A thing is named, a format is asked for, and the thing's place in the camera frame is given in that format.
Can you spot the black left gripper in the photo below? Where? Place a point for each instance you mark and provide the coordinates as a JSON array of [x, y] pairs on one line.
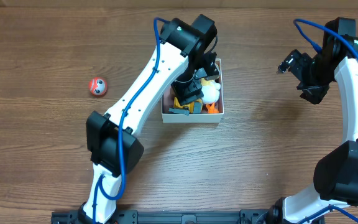
[[187, 92]]

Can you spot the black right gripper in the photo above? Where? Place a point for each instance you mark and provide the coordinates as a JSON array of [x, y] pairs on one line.
[[301, 71]]

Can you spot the yellow grey toy truck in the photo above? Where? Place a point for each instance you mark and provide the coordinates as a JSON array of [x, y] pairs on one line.
[[194, 107]]

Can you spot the white orange plush duck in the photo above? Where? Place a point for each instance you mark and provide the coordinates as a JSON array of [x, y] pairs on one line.
[[211, 94]]

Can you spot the red silver face ball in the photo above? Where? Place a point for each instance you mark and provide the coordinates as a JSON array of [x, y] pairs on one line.
[[98, 86]]

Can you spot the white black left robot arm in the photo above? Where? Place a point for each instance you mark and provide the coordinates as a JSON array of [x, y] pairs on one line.
[[183, 60]]

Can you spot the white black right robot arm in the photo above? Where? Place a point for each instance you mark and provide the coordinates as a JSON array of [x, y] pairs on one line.
[[335, 178]]

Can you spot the white box pink interior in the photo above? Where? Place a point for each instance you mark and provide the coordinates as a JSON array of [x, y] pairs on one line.
[[203, 117]]

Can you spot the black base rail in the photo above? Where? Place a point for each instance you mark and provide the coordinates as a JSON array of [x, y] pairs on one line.
[[240, 217]]

